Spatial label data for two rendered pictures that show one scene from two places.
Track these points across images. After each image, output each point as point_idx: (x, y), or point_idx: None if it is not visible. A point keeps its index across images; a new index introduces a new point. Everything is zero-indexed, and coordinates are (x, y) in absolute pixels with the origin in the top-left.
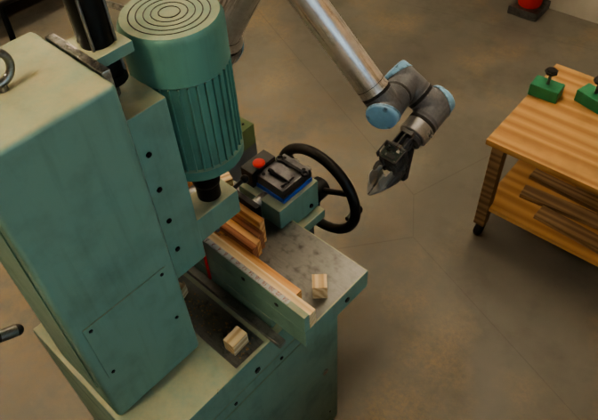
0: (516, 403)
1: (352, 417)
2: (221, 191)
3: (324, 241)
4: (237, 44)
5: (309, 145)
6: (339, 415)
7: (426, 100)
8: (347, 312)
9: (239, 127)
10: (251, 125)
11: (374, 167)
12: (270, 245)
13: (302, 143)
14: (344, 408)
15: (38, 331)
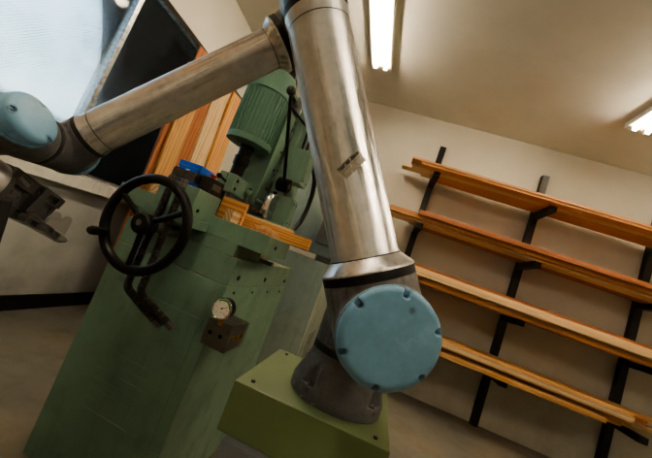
0: None
1: (3, 448)
2: (229, 172)
3: (150, 192)
4: (329, 266)
5: (172, 179)
6: (19, 451)
7: None
8: None
9: (232, 121)
10: (238, 378)
11: (51, 230)
12: None
13: (179, 184)
14: (9, 456)
15: (287, 267)
